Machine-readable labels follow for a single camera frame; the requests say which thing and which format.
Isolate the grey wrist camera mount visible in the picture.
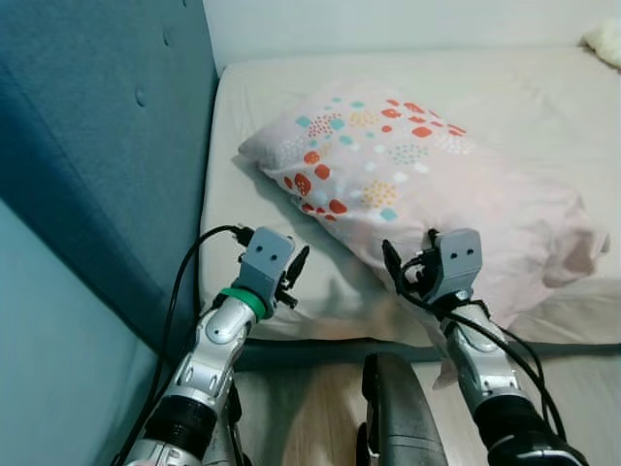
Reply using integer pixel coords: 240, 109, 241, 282
238, 230, 295, 298
439, 229, 483, 298

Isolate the pink dotted pillow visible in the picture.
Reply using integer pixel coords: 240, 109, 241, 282
238, 78, 612, 326

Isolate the beige sheeted mattress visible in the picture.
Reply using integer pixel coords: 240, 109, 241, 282
199, 47, 621, 346

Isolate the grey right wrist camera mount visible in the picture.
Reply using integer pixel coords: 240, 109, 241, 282
439, 229, 483, 298

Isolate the grey robot leg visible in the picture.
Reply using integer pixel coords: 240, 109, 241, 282
359, 352, 449, 466
204, 383, 251, 466

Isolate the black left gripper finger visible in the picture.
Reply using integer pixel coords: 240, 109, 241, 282
283, 245, 311, 290

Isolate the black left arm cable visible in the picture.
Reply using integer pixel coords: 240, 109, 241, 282
116, 225, 255, 466

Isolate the dark blue bed base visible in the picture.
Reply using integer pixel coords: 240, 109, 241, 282
233, 338, 621, 372

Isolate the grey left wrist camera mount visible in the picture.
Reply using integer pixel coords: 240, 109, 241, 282
238, 230, 295, 298

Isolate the blue upholstered headboard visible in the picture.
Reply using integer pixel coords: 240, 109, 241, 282
0, 0, 219, 355

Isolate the grey right robot leg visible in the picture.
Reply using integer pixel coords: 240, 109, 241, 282
359, 352, 449, 466

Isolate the grey left robot leg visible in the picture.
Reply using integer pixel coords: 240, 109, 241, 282
204, 383, 251, 466

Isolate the cream cartoon print blanket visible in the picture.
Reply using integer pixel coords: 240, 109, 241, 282
580, 17, 621, 71

